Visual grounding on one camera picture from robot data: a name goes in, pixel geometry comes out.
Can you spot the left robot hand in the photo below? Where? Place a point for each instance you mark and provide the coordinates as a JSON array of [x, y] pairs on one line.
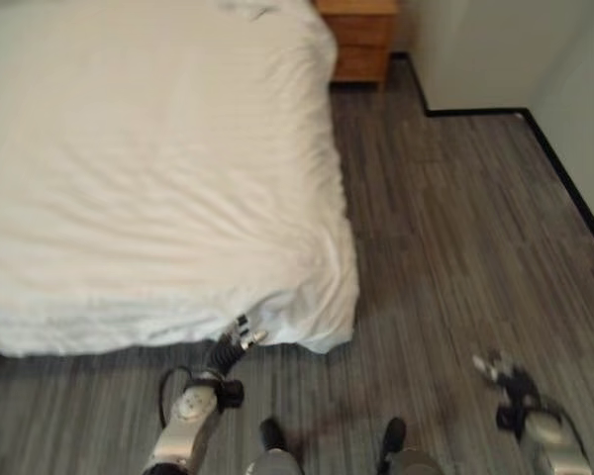
[[230, 344]]

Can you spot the wooden nightstand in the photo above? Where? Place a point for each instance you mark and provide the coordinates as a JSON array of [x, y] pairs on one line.
[[360, 39]]

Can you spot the left robot leg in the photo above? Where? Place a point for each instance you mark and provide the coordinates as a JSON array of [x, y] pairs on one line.
[[273, 447]]

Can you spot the black baseboard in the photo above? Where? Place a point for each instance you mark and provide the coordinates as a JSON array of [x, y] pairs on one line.
[[520, 133]]

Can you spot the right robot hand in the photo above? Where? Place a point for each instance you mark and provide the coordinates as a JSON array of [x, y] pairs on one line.
[[507, 378]]

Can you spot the white bed duvet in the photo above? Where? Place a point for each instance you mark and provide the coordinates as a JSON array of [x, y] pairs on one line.
[[148, 178]]

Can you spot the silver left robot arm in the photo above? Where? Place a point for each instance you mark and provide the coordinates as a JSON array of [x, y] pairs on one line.
[[188, 415]]

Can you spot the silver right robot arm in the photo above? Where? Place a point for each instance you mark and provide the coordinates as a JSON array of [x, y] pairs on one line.
[[544, 435]]

